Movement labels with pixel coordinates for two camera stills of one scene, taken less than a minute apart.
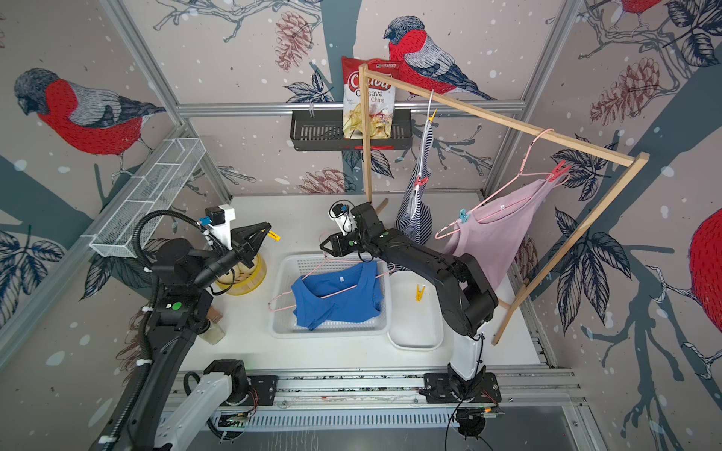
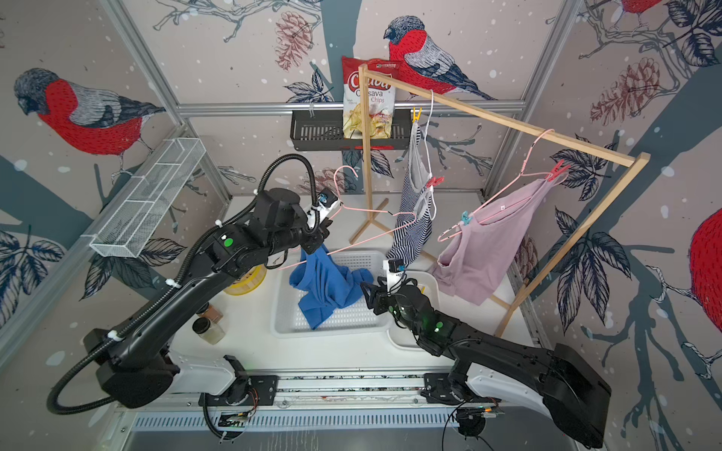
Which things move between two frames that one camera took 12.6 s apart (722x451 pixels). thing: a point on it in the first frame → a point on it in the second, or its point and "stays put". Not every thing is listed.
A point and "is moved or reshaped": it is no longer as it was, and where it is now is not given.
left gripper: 246,249 → 319,236
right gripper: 336,243 → 380,296
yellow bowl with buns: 243,280 stays put
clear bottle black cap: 213,334 stays put
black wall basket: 322,131 stays put
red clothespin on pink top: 557,170 stays put
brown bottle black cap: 214,315 stays put
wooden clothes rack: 512,125 stays put
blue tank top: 345,295 is moved or reshaped
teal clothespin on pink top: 463,215 stays put
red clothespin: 420,181 → 433,181
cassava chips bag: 383,97 stays put
